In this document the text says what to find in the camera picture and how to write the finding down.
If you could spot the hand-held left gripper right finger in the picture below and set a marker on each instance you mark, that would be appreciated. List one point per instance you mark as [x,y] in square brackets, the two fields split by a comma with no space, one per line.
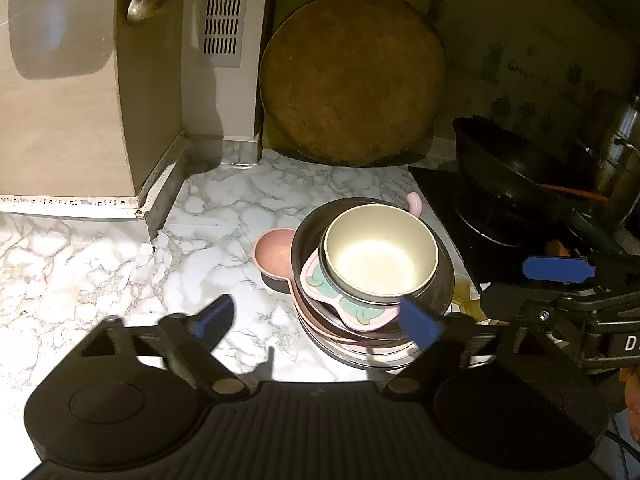
[421,326]

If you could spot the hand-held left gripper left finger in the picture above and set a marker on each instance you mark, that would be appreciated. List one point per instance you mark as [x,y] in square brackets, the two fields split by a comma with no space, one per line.
[215,321]

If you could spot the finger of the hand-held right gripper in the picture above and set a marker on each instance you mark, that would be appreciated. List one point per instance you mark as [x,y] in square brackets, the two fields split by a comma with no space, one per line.
[505,300]
[555,269]

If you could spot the large stainless steel bowl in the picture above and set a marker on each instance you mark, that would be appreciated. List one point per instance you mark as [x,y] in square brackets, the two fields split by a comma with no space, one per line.
[445,290]

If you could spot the pink bowl with steel liner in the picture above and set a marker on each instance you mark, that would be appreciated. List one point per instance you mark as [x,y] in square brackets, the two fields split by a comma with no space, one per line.
[350,315]

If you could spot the white plate with dark rim line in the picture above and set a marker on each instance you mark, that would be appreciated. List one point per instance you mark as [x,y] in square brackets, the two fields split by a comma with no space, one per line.
[350,352]

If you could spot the cream bowl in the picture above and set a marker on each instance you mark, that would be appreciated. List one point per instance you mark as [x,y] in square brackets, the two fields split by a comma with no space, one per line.
[380,250]

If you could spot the pink bear-shaped plate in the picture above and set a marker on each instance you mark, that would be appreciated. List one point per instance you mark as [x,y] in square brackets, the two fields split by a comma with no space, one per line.
[272,255]

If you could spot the person's right hand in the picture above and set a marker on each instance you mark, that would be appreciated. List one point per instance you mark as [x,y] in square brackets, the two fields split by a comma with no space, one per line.
[631,400]

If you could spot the steel pot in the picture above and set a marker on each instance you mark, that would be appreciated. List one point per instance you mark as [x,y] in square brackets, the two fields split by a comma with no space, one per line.
[620,160]

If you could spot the music note border strip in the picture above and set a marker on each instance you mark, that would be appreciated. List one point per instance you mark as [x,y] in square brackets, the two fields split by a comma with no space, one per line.
[75,203]

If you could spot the round wooden cutting board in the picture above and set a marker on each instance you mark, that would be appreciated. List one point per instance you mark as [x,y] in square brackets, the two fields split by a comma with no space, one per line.
[350,80]

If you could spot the white vent grille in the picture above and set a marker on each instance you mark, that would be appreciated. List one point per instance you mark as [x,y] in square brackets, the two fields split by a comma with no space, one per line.
[222,20]

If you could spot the green printed wall sticker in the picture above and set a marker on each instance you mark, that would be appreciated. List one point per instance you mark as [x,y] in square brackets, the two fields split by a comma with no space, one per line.
[530,67]

